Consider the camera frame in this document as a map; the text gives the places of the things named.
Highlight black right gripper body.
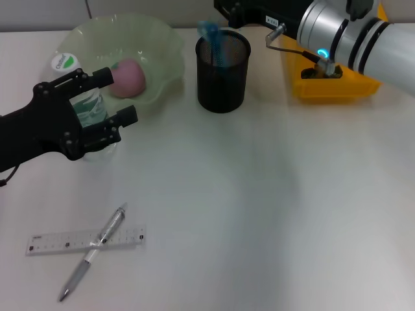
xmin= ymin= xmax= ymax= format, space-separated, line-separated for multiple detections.
xmin=213 ymin=0 xmax=312 ymax=33

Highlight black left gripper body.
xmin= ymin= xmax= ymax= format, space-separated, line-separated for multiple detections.
xmin=0 ymin=82 xmax=84 ymax=173

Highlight pink toy peach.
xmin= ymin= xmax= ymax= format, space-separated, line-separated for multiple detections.
xmin=108 ymin=58 xmax=146 ymax=98

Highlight clear bottle with green label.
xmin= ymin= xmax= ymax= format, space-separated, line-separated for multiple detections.
xmin=51 ymin=52 xmax=117 ymax=163

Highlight blue scissors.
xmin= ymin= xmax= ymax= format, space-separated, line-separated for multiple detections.
xmin=197 ymin=21 xmax=228 ymax=67

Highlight green plastic wrapper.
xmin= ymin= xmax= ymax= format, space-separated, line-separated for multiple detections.
xmin=300 ymin=66 xmax=343 ymax=80

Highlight transparent plastic ruler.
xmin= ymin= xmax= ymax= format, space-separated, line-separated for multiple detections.
xmin=25 ymin=225 xmax=147 ymax=257

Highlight green glass fruit plate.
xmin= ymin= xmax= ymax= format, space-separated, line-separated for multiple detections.
xmin=56 ymin=13 xmax=186 ymax=120

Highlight black mesh pen cup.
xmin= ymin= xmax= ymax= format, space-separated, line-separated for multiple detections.
xmin=195 ymin=29 xmax=252 ymax=114

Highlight clear silver ballpoint pen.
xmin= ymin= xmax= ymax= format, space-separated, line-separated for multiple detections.
xmin=57 ymin=202 xmax=129 ymax=303

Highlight yellow plastic storage bin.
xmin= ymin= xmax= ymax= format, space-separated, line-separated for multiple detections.
xmin=280 ymin=6 xmax=384 ymax=104

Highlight right gripper grey cable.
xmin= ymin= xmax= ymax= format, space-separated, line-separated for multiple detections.
xmin=265 ymin=23 xmax=340 ymax=78

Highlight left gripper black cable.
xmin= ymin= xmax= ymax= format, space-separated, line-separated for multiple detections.
xmin=0 ymin=165 xmax=18 ymax=188

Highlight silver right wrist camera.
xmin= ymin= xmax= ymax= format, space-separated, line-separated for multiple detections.
xmin=345 ymin=0 xmax=374 ymax=22

